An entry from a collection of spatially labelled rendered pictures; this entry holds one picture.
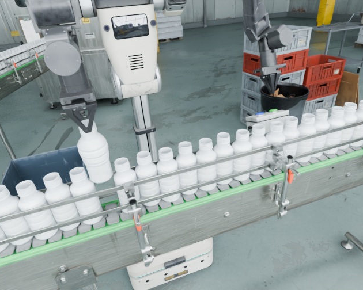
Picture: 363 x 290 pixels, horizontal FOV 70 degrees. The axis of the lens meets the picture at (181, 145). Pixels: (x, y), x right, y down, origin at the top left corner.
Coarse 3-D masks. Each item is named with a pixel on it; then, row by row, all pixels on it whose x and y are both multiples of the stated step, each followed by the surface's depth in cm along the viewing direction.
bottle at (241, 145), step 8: (240, 136) 75; (248, 136) 75; (232, 144) 78; (240, 144) 76; (248, 144) 76; (240, 152) 76; (240, 160) 78; (248, 160) 78; (240, 168) 79; (248, 168) 80; (240, 176) 80; (248, 176) 82
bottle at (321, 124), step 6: (318, 114) 83; (324, 114) 82; (318, 120) 84; (324, 120) 83; (318, 126) 84; (324, 126) 84; (318, 132) 85; (318, 138) 86; (324, 138) 86; (318, 144) 87; (312, 150) 88; (312, 156) 89; (318, 156) 89
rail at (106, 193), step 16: (336, 128) 84; (336, 144) 88; (224, 160) 74; (160, 176) 69; (224, 176) 77; (96, 192) 65; (112, 192) 75; (176, 192) 74; (48, 208) 62; (112, 208) 69; (64, 224) 66; (16, 240) 64
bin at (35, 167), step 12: (36, 156) 116; (48, 156) 118; (60, 156) 120; (72, 156) 122; (12, 168) 112; (24, 168) 117; (36, 168) 119; (48, 168) 121; (60, 168) 123; (72, 168) 125; (84, 168) 104; (12, 180) 109; (24, 180) 119; (36, 180) 121; (12, 192) 106
